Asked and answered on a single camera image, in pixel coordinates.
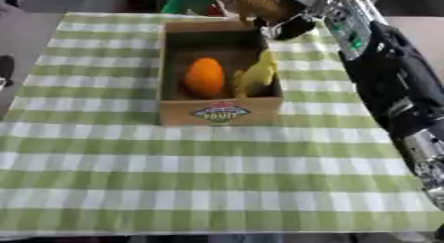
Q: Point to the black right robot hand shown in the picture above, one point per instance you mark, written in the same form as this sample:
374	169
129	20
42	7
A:
296	27

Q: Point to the brown toy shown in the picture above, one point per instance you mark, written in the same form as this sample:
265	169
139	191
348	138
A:
257	4

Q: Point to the silver and black right robot arm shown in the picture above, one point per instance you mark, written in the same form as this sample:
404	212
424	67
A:
399	81

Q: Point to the tan cardboard box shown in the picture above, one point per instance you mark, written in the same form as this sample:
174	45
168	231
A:
173	113

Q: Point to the yellow toy banana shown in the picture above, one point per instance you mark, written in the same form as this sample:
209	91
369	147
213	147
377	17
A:
257	75

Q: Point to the orange toy fruit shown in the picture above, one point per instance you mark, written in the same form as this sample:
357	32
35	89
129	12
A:
205	77

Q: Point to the green object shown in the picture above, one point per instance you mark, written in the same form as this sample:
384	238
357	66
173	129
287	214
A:
186	5

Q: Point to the black object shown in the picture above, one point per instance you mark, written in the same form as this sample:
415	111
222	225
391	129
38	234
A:
5	70

